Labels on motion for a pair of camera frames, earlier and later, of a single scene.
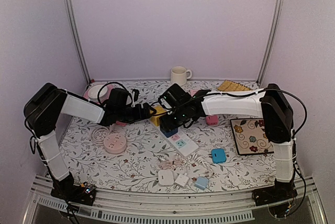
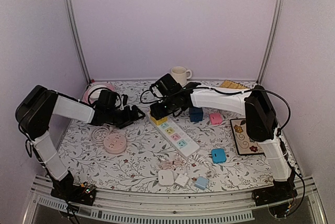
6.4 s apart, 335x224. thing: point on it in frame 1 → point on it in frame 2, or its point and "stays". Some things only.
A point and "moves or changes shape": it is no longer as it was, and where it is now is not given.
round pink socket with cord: [113, 143] stays
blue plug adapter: [219, 155] stays
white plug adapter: [165, 178] stays
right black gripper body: [180, 117] → [170, 107]
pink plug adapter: [212, 120] moves or changes shape
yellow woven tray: [227, 85] stays
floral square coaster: [250, 136] stays
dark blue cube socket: [170, 133] moves or changes shape
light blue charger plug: [201, 182] stays
